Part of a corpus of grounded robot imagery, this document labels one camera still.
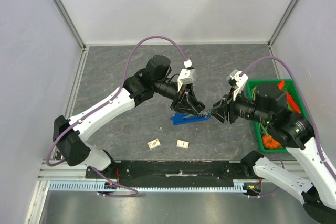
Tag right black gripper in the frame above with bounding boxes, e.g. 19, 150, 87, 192
206, 86, 272, 124

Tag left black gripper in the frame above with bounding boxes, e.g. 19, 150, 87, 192
154, 79, 201, 117

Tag blue stapler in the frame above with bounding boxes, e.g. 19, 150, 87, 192
170, 113, 211, 126

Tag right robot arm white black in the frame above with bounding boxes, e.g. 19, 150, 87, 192
209, 83, 335, 223

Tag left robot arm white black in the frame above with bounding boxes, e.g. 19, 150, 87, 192
54, 55, 205, 178

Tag white staple box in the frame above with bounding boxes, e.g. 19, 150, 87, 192
176, 140, 189, 149

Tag toy green beans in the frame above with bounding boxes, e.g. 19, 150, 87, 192
258, 123, 269, 136

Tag staple box with red logo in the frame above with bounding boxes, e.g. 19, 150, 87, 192
148, 139, 161, 150

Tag toy pumpkin orange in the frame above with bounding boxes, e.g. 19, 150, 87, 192
262, 134, 282, 150

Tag upper toy carrot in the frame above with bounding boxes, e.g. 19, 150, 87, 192
278, 80, 285, 90

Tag toy carrot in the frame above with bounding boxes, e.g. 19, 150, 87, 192
278, 80, 285, 90
285, 91, 301, 114

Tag lower toy carrot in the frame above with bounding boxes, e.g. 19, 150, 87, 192
285, 91, 301, 114

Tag green plastic bin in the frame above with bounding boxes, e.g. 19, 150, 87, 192
246, 79, 307, 154

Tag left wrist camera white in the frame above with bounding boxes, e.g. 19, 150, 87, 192
177, 59, 197, 91

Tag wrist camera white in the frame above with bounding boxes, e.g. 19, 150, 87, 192
177, 59, 197, 91
226, 69, 248, 101

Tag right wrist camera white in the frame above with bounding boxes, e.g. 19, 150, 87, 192
226, 69, 248, 101

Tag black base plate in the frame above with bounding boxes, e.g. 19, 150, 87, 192
102, 161, 259, 187

